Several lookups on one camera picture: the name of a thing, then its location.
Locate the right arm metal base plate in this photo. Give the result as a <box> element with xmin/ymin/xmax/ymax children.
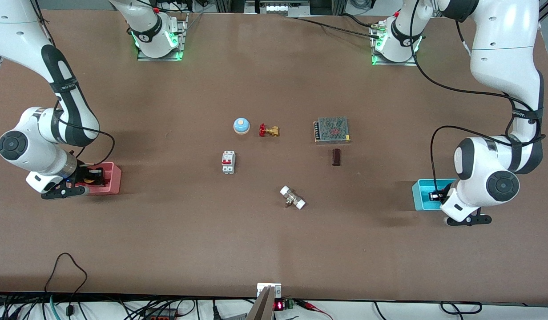
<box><xmin>137</xmin><ymin>13</ymin><xmax>188</xmax><ymax>62</ymax></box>

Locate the black coiled cable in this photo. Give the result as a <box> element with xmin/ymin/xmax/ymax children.
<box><xmin>440</xmin><ymin>301</ymin><xmax>483</xmax><ymax>315</ymax></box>

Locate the cyan plastic box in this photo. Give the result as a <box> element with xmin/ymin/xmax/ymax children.
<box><xmin>412</xmin><ymin>179</ymin><xmax>457</xmax><ymax>211</ymax></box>

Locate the pink plastic box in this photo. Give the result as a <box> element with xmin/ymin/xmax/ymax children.
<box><xmin>85</xmin><ymin>162</ymin><xmax>122</xmax><ymax>195</ymax></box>

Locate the black cable on table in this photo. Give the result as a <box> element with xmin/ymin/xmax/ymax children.
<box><xmin>296</xmin><ymin>13</ymin><xmax>381</xmax><ymax>38</ymax></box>

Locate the white mounting bracket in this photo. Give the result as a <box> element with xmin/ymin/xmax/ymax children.
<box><xmin>257</xmin><ymin>283</ymin><xmax>282</xmax><ymax>299</ymax></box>

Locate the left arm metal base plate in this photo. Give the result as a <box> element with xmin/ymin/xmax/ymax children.
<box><xmin>371</xmin><ymin>22</ymin><xmax>419</xmax><ymax>67</ymax></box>

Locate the metal mesh power supply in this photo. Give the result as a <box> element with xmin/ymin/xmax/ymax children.
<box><xmin>313</xmin><ymin>116</ymin><xmax>351</xmax><ymax>145</ymax></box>

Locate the metal fitting with white caps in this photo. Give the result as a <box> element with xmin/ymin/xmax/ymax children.
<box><xmin>280</xmin><ymin>185</ymin><xmax>306</xmax><ymax>210</ymax></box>

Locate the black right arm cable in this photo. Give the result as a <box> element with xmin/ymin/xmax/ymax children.
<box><xmin>29</xmin><ymin>0</ymin><xmax>116</xmax><ymax>172</ymax></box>

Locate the black looped thin cable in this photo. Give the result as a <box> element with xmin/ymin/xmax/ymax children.
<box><xmin>44</xmin><ymin>253</ymin><xmax>88</xmax><ymax>307</ymax></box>

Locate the aluminium frame equipment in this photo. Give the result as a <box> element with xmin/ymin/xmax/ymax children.
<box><xmin>244</xmin><ymin>0</ymin><xmax>311</xmax><ymax>17</ymax></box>

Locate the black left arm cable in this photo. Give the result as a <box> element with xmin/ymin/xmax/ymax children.
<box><xmin>410</xmin><ymin>0</ymin><xmax>546</xmax><ymax>196</ymax></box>

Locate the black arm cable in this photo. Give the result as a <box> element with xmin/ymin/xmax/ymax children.
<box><xmin>29</xmin><ymin>0</ymin><xmax>116</xmax><ymax>172</ymax></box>
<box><xmin>410</xmin><ymin>0</ymin><xmax>546</xmax><ymax>196</ymax></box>

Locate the black power strip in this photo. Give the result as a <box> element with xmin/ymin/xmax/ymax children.
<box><xmin>143</xmin><ymin>308</ymin><xmax>179</xmax><ymax>320</ymax></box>

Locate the red clip lead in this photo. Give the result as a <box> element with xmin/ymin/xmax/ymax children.
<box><xmin>296</xmin><ymin>300</ymin><xmax>333</xmax><ymax>320</ymax></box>

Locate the grey metal pole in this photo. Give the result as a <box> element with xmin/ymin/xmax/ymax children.
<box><xmin>246</xmin><ymin>286</ymin><xmax>275</xmax><ymax>320</ymax></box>

